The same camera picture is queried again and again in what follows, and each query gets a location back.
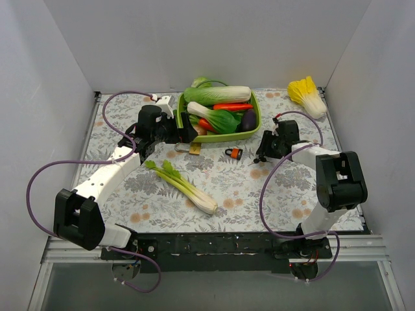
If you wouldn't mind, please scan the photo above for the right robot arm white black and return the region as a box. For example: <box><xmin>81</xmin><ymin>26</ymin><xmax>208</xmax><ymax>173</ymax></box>
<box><xmin>256</xmin><ymin>118</ymin><xmax>368</xmax><ymax>259</ymax></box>

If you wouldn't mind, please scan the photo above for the aluminium frame rail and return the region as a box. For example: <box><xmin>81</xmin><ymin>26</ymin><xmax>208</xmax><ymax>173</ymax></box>
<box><xmin>41</xmin><ymin>235</ymin><xmax>390</xmax><ymax>264</ymax></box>

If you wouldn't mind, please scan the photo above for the beige mushroom toy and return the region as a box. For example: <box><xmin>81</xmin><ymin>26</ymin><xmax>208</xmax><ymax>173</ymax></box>
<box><xmin>193</xmin><ymin>124</ymin><xmax>207</xmax><ymax>135</ymax></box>

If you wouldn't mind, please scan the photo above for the small red chili toy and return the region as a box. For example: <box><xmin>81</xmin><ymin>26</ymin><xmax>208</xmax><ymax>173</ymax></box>
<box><xmin>198</xmin><ymin>118</ymin><xmax>216</xmax><ymax>133</ymax></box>

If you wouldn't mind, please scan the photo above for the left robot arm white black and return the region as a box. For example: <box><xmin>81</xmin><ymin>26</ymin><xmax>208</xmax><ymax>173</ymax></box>
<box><xmin>53</xmin><ymin>104</ymin><xmax>198</xmax><ymax>259</ymax></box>

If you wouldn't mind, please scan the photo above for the green plastic basket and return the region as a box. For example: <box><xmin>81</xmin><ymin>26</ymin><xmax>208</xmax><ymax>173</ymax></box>
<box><xmin>176</xmin><ymin>91</ymin><xmax>262</xmax><ymax>143</ymax></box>

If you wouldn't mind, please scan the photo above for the purple eggplant toy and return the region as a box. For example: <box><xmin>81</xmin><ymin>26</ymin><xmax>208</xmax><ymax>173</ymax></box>
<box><xmin>240</xmin><ymin>109</ymin><xmax>257</xmax><ymax>132</ymax></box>

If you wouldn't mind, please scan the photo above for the green napa cabbage toy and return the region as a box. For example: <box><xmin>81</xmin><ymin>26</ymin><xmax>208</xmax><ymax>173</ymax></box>
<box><xmin>184</xmin><ymin>86</ymin><xmax>252</xmax><ymax>106</ymax></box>

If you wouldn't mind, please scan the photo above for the floral patterned table mat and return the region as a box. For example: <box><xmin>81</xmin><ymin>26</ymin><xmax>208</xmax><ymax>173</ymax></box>
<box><xmin>66</xmin><ymin>90</ymin><xmax>364</xmax><ymax>234</ymax></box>

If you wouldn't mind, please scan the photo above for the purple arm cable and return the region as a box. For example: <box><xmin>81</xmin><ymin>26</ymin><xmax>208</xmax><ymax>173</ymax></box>
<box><xmin>258</xmin><ymin>111</ymin><xmax>340</xmax><ymax>282</ymax></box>
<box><xmin>25</xmin><ymin>90</ymin><xmax>162</xmax><ymax>294</ymax></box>

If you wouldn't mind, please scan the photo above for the light green leaf toy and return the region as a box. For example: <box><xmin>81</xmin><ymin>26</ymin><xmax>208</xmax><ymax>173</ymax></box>
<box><xmin>191</xmin><ymin>76</ymin><xmax>212</xmax><ymax>88</ymax></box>

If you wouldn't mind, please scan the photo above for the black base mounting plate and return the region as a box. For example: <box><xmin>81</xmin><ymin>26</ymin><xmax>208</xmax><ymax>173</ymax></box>
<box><xmin>100</xmin><ymin>231</ymin><xmax>333</xmax><ymax>275</ymax></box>

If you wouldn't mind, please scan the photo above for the yellow white cabbage toy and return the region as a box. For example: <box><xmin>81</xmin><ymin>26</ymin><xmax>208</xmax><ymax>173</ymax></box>
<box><xmin>287</xmin><ymin>76</ymin><xmax>327</xmax><ymax>119</ymax></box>

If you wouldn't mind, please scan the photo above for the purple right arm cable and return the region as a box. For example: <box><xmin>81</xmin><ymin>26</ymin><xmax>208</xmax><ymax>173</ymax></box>
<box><xmin>258</xmin><ymin>111</ymin><xmax>340</xmax><ymax>282</ymax></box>

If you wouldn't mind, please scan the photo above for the orange black padlock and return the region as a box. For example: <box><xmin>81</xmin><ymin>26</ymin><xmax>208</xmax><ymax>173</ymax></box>
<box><xmin>224</xmin><ymin>148</ymin><xmax>243</xmax><ymax>161</ymax></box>

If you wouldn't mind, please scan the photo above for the celery stalk toy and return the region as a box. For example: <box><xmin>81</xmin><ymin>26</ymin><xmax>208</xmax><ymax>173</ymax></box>
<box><xmin>145</xmin><ymin>160</ymin><xmax>218</xmax><ymax>215</ymax></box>

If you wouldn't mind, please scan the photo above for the bok choy toy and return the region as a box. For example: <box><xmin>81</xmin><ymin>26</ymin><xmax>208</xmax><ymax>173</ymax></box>
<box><xmin>187</xmin><ymin>102</ymin><xmax>241</xmax><ymax>134</ymax></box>

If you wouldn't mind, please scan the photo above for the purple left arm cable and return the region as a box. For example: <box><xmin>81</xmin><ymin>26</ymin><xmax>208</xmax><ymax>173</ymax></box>
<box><xmin>25</xmin><ymin>90</ymin><xmax>162</xmax><ymax>294</ymax></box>

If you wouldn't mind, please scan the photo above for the brass silver padlock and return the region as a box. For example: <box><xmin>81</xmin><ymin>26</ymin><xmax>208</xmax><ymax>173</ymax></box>
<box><xmin>174</xmin><ymin>143</ymin><xmax>202</xmax><ymax>156</ymax></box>

